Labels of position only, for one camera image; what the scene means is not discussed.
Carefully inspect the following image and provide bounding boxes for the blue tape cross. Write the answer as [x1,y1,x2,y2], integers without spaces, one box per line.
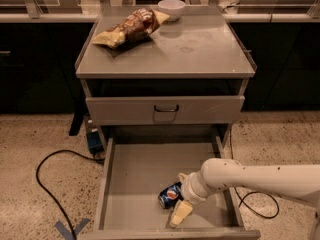
[54,217,91,240]

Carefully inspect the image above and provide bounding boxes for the black cable left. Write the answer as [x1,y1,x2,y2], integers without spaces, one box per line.
[35,149,106,240]

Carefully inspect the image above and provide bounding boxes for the open grey middle drawer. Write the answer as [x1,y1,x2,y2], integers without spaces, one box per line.
[78,137,260,240]

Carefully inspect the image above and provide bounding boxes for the brown yellow chip bag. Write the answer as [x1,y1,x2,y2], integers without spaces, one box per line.
[93,8,170,49]

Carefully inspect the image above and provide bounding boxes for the blue power box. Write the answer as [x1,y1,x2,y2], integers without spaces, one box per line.
[86,131,104,154]

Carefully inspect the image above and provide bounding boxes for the dark back counter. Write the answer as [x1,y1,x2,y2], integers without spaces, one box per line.
[0,15,320,113]

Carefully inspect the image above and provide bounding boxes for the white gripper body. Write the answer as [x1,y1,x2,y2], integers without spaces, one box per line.
[181,171,214,205]

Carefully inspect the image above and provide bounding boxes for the grey drawer cabinet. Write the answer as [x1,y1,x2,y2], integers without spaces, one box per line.
[76,6,256,142]

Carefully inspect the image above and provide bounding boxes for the grey top drawer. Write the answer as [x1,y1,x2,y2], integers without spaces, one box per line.
[86,96,244,125]

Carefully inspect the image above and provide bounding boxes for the white bowl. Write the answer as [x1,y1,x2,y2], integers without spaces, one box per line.
[158,0,186,21]

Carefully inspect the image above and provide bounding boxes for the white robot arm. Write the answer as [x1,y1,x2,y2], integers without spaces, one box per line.
[170,158,320,240]

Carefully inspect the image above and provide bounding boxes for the blue pepsi can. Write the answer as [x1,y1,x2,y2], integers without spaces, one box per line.
[158,182,183,209]

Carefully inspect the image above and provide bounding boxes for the black drawer handle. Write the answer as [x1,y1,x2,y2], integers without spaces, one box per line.
[153,105,180,113]

